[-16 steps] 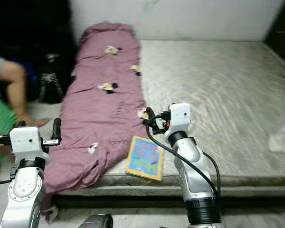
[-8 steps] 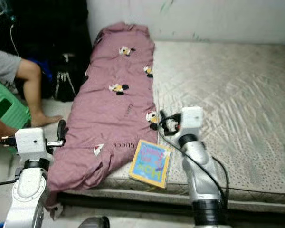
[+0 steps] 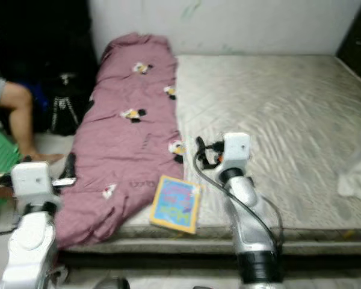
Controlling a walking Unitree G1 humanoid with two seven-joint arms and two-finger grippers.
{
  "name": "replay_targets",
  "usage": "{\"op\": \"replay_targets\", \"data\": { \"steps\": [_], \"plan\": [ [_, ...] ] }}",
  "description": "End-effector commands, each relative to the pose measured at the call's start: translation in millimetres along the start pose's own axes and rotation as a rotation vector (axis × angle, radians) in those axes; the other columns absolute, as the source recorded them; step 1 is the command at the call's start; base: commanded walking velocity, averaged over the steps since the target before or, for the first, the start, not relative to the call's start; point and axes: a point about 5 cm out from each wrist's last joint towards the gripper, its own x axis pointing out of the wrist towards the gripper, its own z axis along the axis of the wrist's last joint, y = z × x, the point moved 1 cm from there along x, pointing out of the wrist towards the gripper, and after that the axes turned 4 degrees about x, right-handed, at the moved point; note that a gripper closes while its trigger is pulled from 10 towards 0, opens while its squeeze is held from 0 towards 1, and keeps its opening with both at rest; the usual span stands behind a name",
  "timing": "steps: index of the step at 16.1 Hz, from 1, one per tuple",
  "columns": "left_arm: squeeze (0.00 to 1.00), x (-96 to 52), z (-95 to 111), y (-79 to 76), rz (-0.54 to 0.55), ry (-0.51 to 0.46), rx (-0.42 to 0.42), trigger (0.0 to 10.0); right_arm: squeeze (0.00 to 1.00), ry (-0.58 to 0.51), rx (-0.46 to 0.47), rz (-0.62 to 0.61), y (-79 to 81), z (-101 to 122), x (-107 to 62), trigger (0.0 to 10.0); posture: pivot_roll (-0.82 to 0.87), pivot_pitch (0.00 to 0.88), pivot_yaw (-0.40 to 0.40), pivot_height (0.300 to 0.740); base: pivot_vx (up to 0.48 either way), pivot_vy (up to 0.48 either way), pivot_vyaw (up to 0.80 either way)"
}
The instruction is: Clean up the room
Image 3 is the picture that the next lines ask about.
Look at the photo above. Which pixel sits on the purple printed blanket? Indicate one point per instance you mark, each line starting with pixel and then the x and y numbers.
pixel 120 144

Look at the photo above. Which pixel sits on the colourful children's book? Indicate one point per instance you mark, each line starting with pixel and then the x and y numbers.
pixel 174 205

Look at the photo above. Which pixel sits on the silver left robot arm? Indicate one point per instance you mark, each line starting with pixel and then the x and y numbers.
pixel 27 247

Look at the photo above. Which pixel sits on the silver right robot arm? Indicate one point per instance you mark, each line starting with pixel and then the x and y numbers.
pixel 253 223

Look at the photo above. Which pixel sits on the black printed bag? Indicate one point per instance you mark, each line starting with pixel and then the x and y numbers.
pixel 63 114

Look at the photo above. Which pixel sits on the person in grey shorts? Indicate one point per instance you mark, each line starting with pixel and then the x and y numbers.
pixel 27 120

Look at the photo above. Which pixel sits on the green plastic stool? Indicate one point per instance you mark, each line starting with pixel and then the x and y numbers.
pixel 1 153

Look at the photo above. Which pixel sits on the white quilted mattress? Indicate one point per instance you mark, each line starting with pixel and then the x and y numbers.
pixel 265 102

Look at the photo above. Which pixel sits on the dark bed base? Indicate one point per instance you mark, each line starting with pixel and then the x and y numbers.
pixel 204 256

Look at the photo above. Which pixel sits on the silver left robot leg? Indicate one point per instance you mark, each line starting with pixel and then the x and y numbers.
pixel 111 283

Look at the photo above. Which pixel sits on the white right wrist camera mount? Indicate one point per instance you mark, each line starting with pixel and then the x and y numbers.
pixel 236 149

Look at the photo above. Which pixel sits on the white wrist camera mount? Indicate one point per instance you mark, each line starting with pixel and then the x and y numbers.
pixel 236 149
pixel 31 179

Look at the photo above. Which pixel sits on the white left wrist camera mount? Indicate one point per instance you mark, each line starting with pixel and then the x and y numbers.
pixel 31 179

